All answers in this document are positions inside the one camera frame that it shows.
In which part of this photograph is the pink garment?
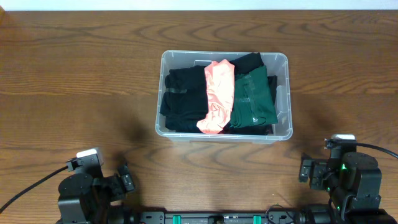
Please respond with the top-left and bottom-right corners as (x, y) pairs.
(197, 59), (234, 134)

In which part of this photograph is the black mounting rail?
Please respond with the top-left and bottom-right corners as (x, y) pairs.
(128, 205), (308, 224)

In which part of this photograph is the red plaid flannel shirt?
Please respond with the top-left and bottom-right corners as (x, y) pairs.
(220, 123), (274, 136)

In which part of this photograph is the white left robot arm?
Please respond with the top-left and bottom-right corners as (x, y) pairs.
(58, 153), (139, 224)

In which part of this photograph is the black cloth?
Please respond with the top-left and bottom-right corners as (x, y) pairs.
(160, 65), (208, 133)

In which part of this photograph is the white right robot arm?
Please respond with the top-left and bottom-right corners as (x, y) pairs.
(294, 144), (397, 223)

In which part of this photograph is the dark green garment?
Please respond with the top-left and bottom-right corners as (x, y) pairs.
(229, 65), (278, 129)

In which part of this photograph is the black garment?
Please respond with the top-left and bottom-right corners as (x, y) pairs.
(223, 52), (279, 135)

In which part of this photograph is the clear plastic storage container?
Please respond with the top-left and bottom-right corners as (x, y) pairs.
(155, 50), (293, 144)

